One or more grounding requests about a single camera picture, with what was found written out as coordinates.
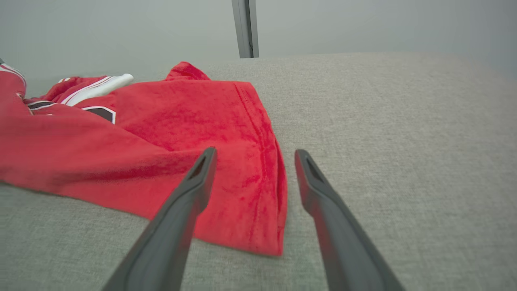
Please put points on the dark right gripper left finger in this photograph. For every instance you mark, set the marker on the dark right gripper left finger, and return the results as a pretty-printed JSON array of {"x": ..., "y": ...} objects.
[{"x": 169, "y": 238}]

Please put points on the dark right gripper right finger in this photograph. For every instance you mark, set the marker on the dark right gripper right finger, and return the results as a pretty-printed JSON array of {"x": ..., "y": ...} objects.
[{"x": 343, "y": 242}]

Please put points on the red sports garment white trim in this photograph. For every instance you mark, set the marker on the red sports garment white trim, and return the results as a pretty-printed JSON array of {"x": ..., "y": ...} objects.
[{"x": 161, "y": 133}]

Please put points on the grey metal partition post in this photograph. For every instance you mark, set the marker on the grey metal partition post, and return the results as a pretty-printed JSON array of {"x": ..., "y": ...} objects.
[{"x": 246, "y": 28}]

